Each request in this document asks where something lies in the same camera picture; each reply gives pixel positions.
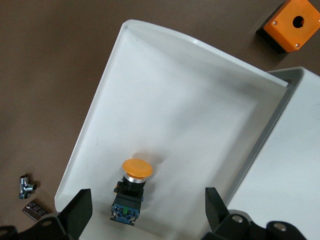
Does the brown terminal block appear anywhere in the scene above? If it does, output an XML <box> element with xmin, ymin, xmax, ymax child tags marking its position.
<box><xmin>21</xmin><ymin>198</ymin><xmax>52</xmax><ymax>222</ymax></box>

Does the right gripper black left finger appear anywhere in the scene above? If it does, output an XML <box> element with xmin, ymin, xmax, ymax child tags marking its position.
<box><xmin>37</xmin><ymin>188</ymin><xmax>94</xmax><ymax>240</ymax></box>

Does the orange black button enclosure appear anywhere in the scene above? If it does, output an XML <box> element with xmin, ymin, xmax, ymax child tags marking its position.
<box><xmin>255</xmin><ymin>0</ymin><xmax>320</xmax><ymax>54</ymax></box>

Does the orange mushroom push button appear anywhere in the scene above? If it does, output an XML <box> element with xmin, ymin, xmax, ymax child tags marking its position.
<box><xmin>109</xmin><ymin>158</ymin><xmax>154</xmax><ymax>227</ymax></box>

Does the white drawer cabinet housing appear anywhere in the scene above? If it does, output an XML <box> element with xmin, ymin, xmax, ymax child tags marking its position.
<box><xmin>224</xmin><ymin>66</ymin><xmax>320</xmax><ymax>240</ymax></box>

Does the brown table cover sheet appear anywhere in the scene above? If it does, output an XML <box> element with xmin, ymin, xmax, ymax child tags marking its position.
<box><xmin>0</xmin><ymin>0</ymin><xmax>320</xmax><ymax>240</ymax></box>

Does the metal tee fitting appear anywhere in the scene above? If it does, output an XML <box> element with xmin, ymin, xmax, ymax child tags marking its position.
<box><xmin>18</xmin><ymin>174</ymin><xmax>38</xmax><ymax>200</ymax></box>

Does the white drawer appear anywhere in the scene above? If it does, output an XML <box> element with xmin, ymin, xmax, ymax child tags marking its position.
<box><xmin>53</xmin><ymin>19</ymin><xmax>292</xmax><ymax>240</ymax></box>

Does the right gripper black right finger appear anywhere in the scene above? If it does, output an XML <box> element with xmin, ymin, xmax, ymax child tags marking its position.
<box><xmin>204</xmin><ymin>186</ymin><xmax>262</xmax><ymax>240</ymax></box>

